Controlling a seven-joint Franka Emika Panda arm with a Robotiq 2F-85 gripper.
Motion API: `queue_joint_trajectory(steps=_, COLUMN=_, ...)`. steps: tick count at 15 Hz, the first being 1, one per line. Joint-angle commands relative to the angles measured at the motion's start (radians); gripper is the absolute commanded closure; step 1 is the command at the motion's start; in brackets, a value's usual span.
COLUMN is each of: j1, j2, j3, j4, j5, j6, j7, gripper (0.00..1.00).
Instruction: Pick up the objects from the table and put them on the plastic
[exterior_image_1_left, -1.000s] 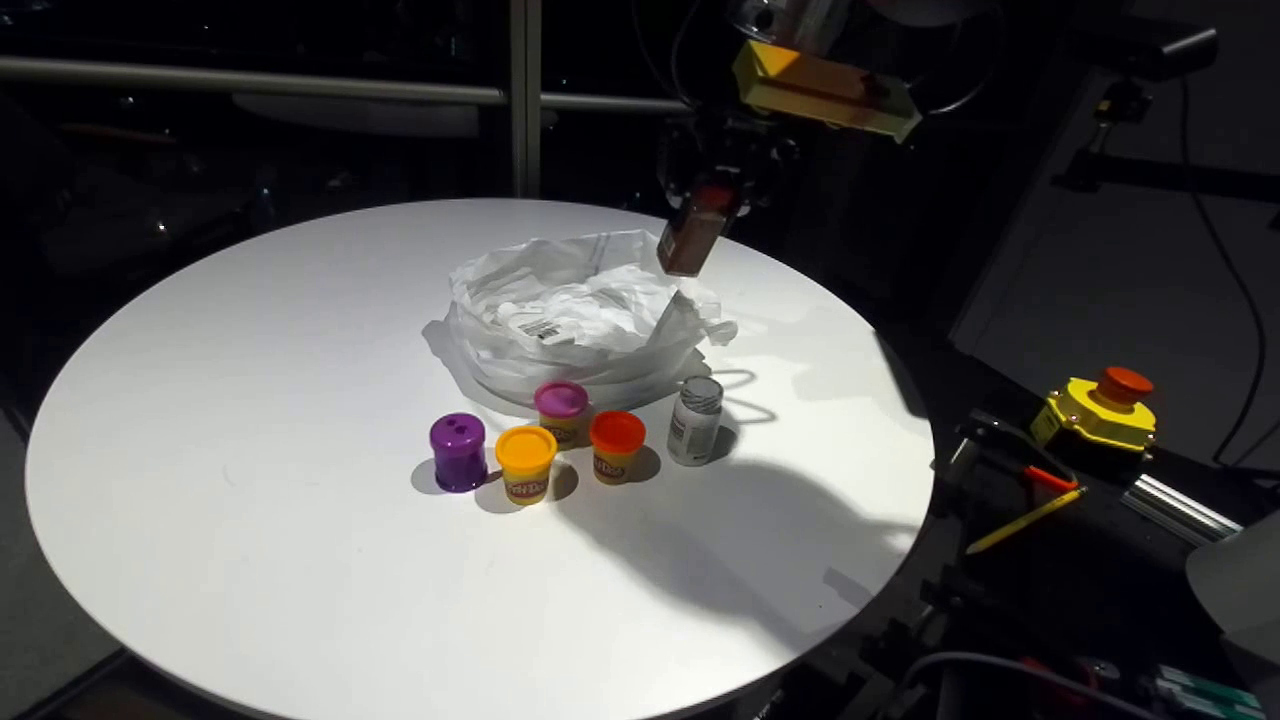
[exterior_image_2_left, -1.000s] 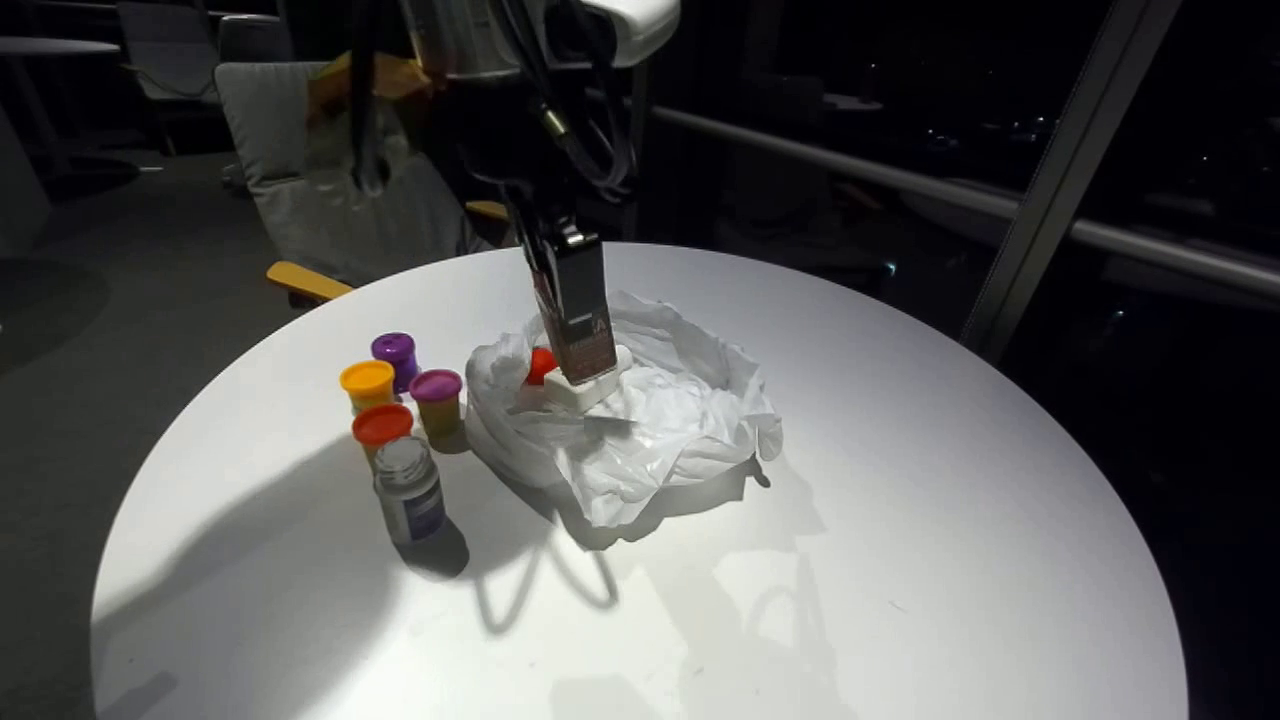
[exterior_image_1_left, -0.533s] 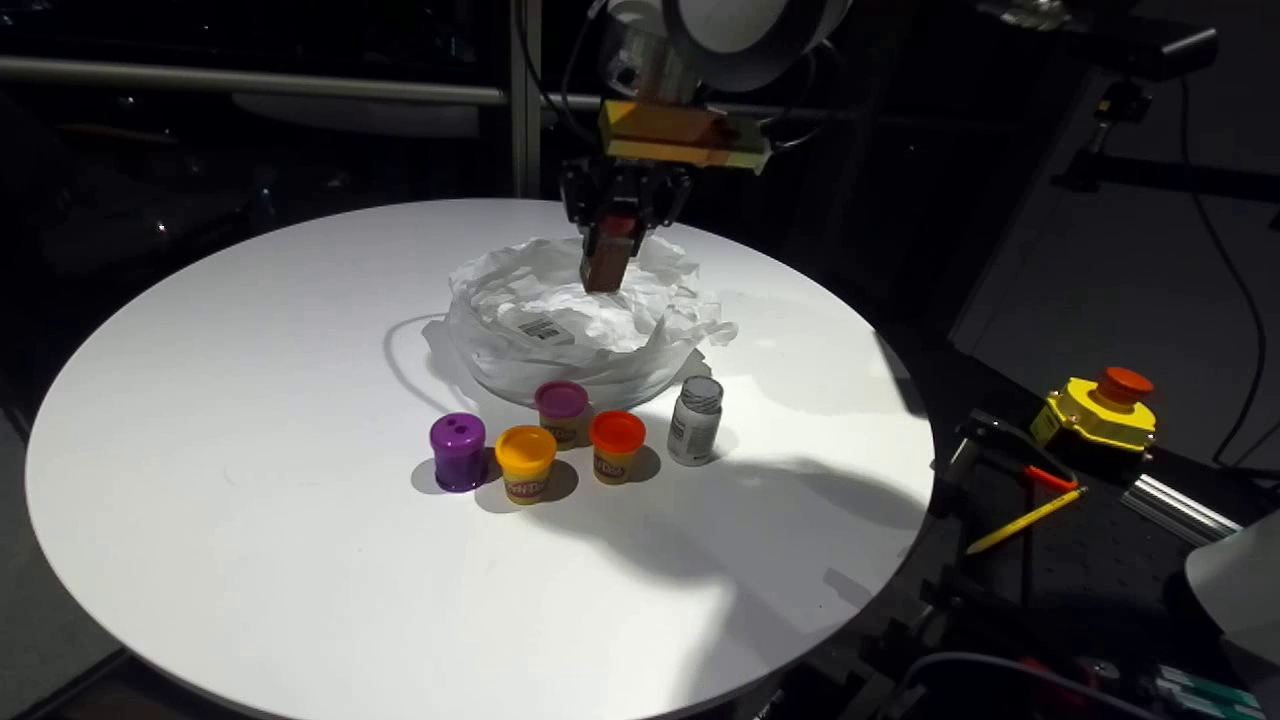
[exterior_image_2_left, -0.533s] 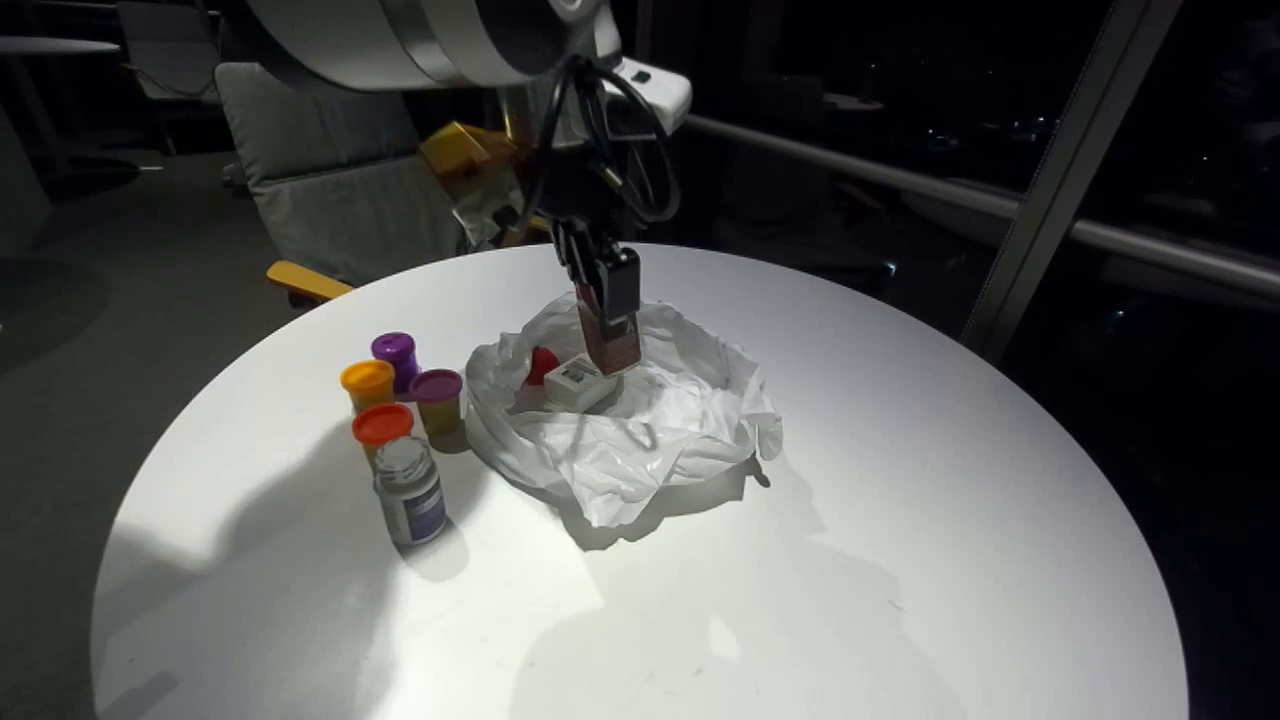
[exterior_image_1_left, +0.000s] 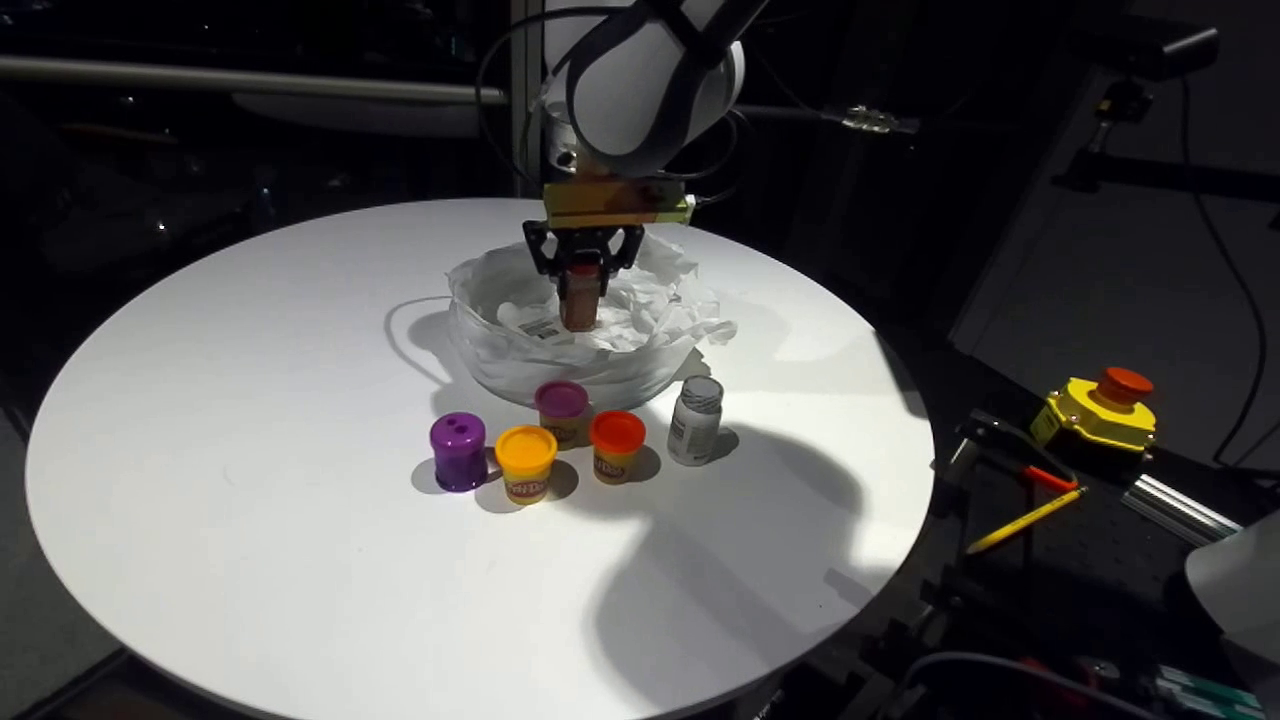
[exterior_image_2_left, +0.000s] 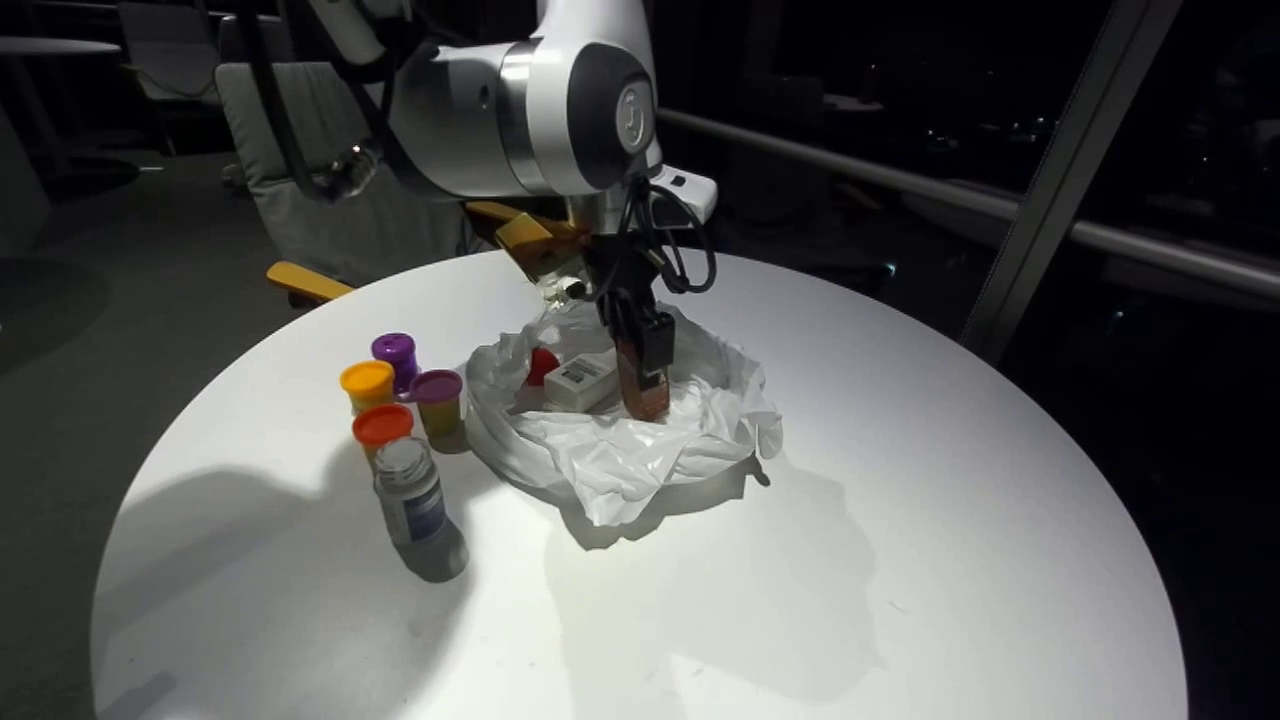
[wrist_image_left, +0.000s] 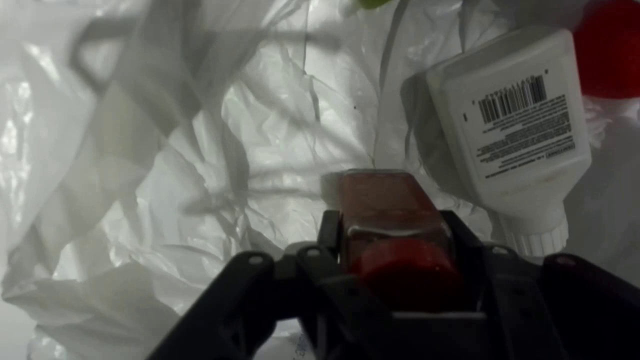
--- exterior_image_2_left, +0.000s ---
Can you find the white crumpled plastic bag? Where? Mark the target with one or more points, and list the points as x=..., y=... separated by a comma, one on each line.
x=654, y=446

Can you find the spice jar with red lid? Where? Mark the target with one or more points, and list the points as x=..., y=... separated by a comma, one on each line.
x=651, y=397

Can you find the purple play dough tub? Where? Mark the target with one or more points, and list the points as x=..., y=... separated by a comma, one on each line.
x=394, y=352

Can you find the grey window frame pillar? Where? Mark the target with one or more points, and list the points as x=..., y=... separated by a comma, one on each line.
x=1054, y=185

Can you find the yellow wrist mount plate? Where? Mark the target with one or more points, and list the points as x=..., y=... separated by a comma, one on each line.
x=522, y=232

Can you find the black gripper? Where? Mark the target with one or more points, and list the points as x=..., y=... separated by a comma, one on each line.
x=631, y=272

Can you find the round background table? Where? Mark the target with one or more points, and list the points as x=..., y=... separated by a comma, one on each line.
x=62, y=47

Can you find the white bottle white cap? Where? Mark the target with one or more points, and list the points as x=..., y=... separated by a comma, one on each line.
x=580, y=377

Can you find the small tub with red lid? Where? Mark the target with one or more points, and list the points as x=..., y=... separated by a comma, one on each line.
x=543, y=368

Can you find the grey chair with wooden armrests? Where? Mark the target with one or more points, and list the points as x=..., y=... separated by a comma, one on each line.
x=335, y=221

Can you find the horizontal metal window rail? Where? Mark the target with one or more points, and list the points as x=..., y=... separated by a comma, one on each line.
x=960, y=198

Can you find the white pill bottle blue label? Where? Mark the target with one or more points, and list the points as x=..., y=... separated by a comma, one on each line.
x=410, y=500

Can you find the dark background chair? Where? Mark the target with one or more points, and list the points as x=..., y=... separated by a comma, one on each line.
x=168, y=50

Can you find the yellow lid play dough tub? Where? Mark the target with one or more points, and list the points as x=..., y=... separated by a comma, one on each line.
x=367, y=387

